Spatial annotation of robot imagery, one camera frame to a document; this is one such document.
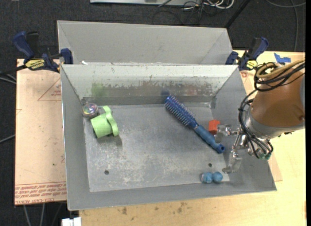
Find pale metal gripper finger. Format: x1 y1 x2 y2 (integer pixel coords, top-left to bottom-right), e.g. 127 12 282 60
222 150 243 174
215 123 238 143

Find grey metal bin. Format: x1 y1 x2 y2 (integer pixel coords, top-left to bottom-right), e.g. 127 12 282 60
57 20 277 211

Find light green plastic cup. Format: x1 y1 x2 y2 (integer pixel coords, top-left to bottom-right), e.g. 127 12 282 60
90 105 120 139

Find clear multicoloured ball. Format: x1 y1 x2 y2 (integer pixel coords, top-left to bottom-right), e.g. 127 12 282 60
82 103 99 119

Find brown cardboard board red print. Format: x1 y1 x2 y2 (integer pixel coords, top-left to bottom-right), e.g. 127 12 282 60
14 58 284 207

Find blue hairbrush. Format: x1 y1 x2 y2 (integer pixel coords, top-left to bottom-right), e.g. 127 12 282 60
164 95 226 154

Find red-orange small block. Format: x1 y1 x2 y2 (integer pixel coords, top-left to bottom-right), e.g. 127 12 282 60
208 120 221 135

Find pale blue ball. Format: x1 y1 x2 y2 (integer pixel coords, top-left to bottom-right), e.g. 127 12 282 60
200 172 213 185

